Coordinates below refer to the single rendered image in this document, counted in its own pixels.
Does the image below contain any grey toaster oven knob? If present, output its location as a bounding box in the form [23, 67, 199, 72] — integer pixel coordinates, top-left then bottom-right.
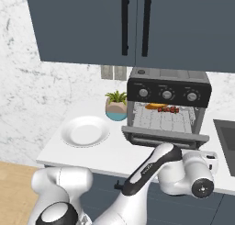
[138, 87, 150, 98]
[162, 89, 173, 101]
[186, 91, 198, 103]

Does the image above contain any baguette bread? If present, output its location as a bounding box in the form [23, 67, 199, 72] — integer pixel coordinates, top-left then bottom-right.
[145, 102, 169, 110]

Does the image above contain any toaster oven door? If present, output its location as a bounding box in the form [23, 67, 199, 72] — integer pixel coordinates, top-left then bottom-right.
[121, 125, 211, 151]

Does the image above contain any kebab skewer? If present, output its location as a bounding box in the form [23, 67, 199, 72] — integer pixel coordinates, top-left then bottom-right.
[157, 106, 180, 114]

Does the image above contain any black toaster oven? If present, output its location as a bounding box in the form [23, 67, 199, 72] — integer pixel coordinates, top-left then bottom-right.
[121, 66, 213, 151]

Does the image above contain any dark blue cupboard door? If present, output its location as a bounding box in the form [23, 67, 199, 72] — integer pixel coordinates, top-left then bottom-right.
[135, 0, 235, 73]
[24, 0, 138, 68]

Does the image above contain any green plant in pot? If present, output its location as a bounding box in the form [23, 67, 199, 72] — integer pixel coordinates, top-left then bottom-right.
[105, 90, 129, 122]

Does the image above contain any white plate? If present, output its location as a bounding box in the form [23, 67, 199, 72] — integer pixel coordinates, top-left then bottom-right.
[60, 115, 111, 149]

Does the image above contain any grey sink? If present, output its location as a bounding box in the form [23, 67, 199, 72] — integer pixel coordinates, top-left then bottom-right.
[212, 118, 235, 178]

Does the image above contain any wide dark blue base cupboard front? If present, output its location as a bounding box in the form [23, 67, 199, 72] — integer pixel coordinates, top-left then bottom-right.
[44, 165, 226, 225]

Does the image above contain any narrow dark blue base cupboard front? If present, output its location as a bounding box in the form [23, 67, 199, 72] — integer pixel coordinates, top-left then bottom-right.
[210, 193, 235, 225]

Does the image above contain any grey wall socket plate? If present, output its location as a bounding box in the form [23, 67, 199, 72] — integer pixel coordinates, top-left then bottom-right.
[100, 64, 114, 81]
[114, 65, 128, 82]

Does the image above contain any toaster oven wire rack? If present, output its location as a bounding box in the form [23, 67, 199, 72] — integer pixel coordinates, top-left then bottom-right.
[131, 102, 196, 134]

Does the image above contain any black cupboard handle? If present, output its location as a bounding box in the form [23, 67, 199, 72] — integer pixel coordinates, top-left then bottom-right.
[120, 0, 130, 57]
[140, 0, 152, 58]

